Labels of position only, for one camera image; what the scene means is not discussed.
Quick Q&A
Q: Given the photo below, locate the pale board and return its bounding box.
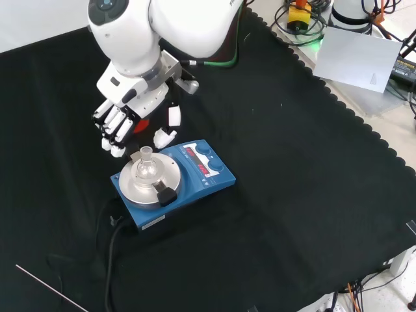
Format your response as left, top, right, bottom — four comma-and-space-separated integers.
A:
313, 26, 404, 94

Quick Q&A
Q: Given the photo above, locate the yellow stop button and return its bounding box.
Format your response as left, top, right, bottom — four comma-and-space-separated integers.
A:
287, 0, 311, 34

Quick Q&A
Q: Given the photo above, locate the black bench cloth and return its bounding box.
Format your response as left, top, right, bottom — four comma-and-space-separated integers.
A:
0, 6, 416, 312

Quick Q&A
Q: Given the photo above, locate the silver wrist mounting block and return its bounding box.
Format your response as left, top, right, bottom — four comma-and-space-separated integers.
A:
142, 50, 182, 94

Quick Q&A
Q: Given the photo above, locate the black heater power cable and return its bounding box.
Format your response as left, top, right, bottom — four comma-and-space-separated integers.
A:
103, 214, 135, 312

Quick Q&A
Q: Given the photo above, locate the red round cup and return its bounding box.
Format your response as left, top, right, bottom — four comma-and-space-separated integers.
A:
133, 118, 151, 135

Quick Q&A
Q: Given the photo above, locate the heater with blue base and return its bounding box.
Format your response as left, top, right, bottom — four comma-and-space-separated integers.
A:
110, 139, 237, 233

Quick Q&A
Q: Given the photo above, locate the clear round-bottom flask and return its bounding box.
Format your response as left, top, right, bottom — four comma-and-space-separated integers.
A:
134, 146, 157, 182

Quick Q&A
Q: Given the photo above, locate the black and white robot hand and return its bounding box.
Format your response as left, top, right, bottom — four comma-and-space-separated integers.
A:
92, 62, 182, 159

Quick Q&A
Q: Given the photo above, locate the black power adapter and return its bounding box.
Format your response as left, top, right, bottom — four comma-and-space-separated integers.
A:
389, 56, 416, 83

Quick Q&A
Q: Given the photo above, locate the orange cable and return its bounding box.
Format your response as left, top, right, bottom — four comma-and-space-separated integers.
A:
346, 281, 362, 312

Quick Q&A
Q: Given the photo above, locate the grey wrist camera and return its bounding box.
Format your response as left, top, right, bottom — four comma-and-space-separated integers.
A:
174, 71, 200, 96

